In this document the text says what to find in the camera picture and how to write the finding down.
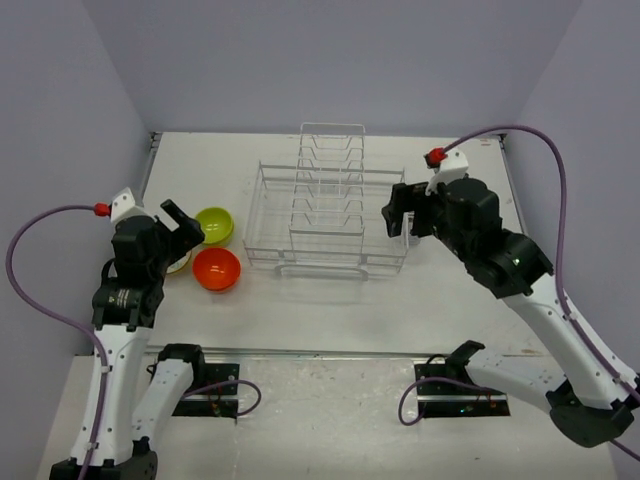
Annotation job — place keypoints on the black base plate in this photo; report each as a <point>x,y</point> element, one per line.
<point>220,402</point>
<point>443,400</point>

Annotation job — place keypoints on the white cutlery holder basket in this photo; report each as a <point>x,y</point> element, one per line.
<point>407,234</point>

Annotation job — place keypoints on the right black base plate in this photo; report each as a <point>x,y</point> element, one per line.
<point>443,400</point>

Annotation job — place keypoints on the lime green bowl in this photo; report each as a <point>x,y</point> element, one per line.
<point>217,225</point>

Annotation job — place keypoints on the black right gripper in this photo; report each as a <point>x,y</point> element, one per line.
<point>402,200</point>

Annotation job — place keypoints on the yellow sun patterned bowl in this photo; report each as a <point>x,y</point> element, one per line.
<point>179,264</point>

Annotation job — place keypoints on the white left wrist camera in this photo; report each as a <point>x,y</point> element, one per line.
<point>121,207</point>

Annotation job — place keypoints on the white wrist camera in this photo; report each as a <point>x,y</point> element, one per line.
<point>447,167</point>
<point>121,207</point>

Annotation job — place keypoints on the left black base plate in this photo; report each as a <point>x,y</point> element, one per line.
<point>220,402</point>

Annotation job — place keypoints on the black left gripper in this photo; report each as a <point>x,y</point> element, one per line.
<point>184,237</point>

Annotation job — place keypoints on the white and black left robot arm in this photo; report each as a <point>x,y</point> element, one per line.
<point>119,432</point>

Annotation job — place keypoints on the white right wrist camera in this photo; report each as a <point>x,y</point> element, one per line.
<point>447,167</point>

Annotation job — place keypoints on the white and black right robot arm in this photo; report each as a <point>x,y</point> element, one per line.
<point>592,397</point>

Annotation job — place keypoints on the orange bowl front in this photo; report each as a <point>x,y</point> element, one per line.
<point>216,269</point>

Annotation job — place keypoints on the white wire dish rack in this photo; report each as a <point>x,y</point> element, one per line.
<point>316,208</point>

